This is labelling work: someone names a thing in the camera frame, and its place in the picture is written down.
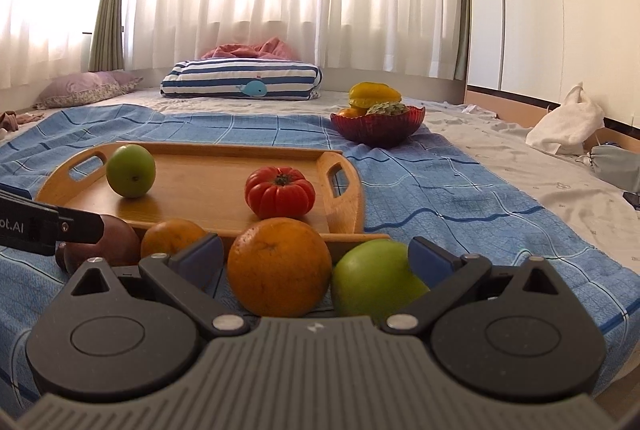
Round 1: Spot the small green apple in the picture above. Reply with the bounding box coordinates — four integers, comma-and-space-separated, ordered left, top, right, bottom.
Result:
105, 143, 157, 199

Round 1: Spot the wooden tray with handles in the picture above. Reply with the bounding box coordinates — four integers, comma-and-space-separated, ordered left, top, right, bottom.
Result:
35, 141, 391, 264

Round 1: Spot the purple floral pillow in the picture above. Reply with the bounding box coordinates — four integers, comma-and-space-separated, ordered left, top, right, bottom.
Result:
33, 71, 144, 109

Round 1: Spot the striped whale pillow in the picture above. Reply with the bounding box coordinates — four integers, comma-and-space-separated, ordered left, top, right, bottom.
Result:
160, 58, 323, 102

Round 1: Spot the white plastic bag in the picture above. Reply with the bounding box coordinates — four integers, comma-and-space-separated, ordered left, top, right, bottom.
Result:
526, 82, 605, 156

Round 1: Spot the dark purple round fruit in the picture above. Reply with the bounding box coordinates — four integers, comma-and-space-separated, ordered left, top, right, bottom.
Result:
64, 214, 142, 275

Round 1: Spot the blue checked blanket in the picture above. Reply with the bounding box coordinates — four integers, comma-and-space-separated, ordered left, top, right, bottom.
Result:
0, 104, 640, 413

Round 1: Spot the red glass bowl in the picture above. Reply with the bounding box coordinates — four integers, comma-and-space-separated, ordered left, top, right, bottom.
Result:
330, 106, 426, 148

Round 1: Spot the large green apple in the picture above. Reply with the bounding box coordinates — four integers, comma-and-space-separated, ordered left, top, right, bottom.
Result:
331, 240, 431, 322

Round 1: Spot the yellow starfruit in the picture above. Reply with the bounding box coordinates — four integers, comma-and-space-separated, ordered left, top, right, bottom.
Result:
348, 82, 403, 109

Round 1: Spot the grey cloth bag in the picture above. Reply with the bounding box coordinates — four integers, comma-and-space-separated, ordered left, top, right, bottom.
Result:
575, 141, 640, 192

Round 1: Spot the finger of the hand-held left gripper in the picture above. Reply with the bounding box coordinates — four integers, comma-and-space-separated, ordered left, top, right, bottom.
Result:
57, 207, 107, 244

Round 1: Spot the brown crumpled cloth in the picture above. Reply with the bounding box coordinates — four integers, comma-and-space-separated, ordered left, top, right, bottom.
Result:
0, 110, 47, 132

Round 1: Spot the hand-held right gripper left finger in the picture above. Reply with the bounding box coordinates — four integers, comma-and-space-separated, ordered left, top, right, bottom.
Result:
60, 233, 252, 340

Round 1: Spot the red ribbed tomato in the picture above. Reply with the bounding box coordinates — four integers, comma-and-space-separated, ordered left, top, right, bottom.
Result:
244, 167, 317, 220

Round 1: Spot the orange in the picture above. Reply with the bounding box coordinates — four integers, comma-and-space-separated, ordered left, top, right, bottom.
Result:
140, 219, 209, 261
227, 217, 334, 318

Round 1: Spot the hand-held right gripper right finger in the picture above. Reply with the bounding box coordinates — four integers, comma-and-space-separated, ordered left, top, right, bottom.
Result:
379, 236, 567, 337

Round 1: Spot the white wardrobe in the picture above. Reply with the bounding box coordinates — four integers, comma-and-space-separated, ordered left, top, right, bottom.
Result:
464, 0, 640, 142

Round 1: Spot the green custard apple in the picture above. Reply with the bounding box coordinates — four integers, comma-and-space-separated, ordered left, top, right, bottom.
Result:
366, 101, 409, 116

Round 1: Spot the pink crumpled blanket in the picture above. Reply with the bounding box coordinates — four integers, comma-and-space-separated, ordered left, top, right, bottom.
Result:
200, 37, 302, 61

